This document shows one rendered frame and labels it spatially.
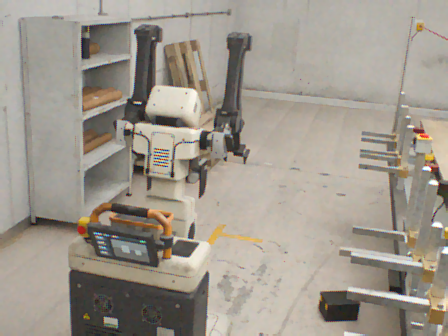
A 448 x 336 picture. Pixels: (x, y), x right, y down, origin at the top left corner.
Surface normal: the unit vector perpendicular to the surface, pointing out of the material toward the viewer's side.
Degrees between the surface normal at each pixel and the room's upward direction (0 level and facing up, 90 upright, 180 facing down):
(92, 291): 90
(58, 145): 90
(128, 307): 90
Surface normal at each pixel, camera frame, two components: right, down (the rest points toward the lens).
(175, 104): -0.14, -0.42
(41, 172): -0.25, 0.29
